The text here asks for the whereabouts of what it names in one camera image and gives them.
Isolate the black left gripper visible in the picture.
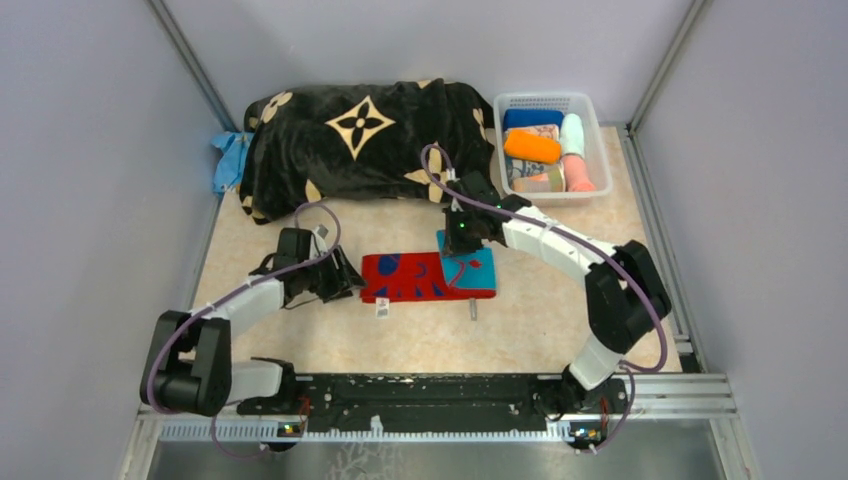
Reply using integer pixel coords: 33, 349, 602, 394
299, 244, 369, 303

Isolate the red blue patterned towel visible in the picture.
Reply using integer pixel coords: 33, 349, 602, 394
359, 247, 498, 305

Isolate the pink panda towel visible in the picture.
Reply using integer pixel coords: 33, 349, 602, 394
562, 154, 596, 192

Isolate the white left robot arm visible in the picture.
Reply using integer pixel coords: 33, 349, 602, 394
140, 226, 365, 417

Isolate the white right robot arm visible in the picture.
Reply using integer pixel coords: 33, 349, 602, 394
441, 170, 671, 412

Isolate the grey patterned rolled towel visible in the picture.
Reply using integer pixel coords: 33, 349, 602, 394
505, 157, 550, 181

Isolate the orange green rolled towel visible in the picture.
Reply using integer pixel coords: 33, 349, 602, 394
512, 166, 567, 193

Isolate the white plastic basket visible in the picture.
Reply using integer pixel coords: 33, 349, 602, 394
492, 92, 613, 206

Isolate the dark blue rolled towel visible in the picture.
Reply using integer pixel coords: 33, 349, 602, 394
502, 108, 565, 130

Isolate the black floral blanket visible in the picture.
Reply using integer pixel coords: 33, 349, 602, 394
237, 78, 494, 224

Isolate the beige orange rolled towel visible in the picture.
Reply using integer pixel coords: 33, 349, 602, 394
506, 124, 560, 141

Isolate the mint white rolled towel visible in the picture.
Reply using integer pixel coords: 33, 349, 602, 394
559, 113, 585, 157

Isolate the light blue cloth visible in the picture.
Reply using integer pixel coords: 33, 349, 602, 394
210, 132, 254, 194

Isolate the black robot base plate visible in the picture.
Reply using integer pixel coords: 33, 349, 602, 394
236, 374, 628, 434

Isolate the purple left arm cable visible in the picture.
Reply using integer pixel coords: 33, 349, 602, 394
145, 201, 342, 460

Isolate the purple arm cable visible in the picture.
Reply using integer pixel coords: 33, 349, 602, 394
145, 201, 342, 460
421, 143, 668, 455

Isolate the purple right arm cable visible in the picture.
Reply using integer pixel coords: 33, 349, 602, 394
421, 143, 668, 455

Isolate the white slotted cable duct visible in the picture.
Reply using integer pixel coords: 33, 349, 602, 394
158, 423, 601, 445

